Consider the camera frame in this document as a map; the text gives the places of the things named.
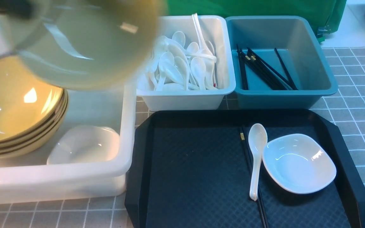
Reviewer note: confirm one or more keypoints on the white square sauce dish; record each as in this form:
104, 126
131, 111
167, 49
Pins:
298, 164

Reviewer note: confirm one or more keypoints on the white ceramic soup spoon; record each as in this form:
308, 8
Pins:
257, 140

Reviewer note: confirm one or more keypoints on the black chopstick pair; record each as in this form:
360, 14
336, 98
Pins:
249, 161

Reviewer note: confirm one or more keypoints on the yellow noodle bowl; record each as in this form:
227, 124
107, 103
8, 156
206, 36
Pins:
30, 146
24, 99
80, 44
43, 128

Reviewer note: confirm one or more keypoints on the grey checked table mat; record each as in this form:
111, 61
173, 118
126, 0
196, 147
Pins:
346, 109

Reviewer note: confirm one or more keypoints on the black chopsticks in bin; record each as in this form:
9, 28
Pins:
271, 77

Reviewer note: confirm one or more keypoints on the teal chopstick bin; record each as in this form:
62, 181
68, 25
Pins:
288, 44

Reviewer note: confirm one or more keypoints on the black serving tray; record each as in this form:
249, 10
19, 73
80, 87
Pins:
189, 171

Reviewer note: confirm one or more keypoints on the white spoon bin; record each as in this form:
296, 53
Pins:
214, 29

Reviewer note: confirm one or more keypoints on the pile of white spoons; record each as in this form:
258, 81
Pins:
173, 66

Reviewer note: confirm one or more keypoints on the white square dish in tub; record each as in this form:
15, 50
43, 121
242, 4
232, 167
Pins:
85, 144

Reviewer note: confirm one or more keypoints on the large white plastic tub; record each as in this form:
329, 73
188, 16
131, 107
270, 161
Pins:
28, 178

